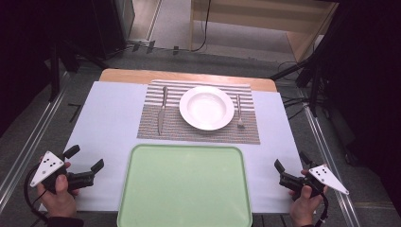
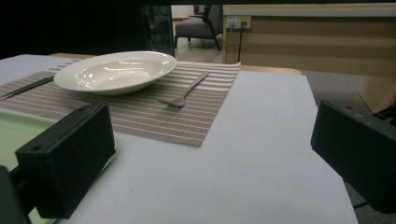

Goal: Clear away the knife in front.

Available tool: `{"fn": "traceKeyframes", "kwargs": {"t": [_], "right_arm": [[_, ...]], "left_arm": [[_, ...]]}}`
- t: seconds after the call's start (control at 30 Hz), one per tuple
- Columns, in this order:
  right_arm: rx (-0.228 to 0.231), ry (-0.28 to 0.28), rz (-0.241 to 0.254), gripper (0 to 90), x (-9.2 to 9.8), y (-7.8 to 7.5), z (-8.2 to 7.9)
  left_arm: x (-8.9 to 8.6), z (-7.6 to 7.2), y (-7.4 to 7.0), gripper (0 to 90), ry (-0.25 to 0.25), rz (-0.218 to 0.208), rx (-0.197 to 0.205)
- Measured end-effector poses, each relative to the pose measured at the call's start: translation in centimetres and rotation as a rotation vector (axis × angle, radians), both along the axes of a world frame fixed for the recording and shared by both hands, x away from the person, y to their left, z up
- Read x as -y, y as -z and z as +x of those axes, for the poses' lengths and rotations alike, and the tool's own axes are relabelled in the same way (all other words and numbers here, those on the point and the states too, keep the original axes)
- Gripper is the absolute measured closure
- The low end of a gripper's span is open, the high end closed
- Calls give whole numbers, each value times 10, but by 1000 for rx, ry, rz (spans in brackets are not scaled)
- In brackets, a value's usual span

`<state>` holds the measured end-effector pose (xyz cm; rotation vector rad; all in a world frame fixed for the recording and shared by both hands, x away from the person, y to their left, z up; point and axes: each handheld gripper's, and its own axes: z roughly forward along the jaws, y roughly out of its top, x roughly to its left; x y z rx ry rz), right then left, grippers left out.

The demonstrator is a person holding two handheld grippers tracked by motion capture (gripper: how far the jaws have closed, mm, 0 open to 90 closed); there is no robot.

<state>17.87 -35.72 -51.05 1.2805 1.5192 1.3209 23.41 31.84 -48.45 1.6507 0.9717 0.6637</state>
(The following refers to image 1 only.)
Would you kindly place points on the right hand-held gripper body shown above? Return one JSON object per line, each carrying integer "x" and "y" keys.
{"x": 327, "y": 178}

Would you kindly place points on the dark cabinet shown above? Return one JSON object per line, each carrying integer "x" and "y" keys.
{"x": 107, "y": 28}

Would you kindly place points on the person's left hand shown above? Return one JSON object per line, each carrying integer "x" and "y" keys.
{"x": 60, "y": 201}

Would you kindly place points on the person's right hand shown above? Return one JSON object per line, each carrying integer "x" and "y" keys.
{"x": 302, "y": 209}

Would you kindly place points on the silver table knife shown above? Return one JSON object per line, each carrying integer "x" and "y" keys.
{"x": 162, "y": 113}

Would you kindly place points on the silver fork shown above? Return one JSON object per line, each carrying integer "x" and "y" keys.
{"x": 239, "y": 108}

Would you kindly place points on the white table cover sheet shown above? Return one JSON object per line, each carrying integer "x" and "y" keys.
{"x": 107, "y": 126}

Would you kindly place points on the light wooden shelf unit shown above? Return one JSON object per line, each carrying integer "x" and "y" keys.
{"x": 302, "y": 41}

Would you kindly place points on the metal floor rail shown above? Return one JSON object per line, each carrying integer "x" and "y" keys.
{"x": 331, "y": 164}
{"x": 28, "y": 151}

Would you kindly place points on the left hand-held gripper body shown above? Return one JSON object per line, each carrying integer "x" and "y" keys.
{"x": 47, "y": 165}

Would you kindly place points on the black metal stand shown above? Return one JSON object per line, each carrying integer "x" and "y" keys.
{"x": 55, "y": 72}

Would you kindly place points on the black floor plugs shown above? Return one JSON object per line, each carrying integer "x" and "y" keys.
{"x": 150, "y": 46}

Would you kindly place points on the green plastic tray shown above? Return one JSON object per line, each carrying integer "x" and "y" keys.
{"x": 186, "y": 189}

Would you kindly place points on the black tripod stand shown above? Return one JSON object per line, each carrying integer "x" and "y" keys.
{"x": 315, "y": 85}

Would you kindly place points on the striped woven placemat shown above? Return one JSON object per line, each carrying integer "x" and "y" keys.
{"x": 176, "y": 132}

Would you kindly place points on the white deep plate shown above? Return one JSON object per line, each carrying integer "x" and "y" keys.
{"x": 206, "y": 108}

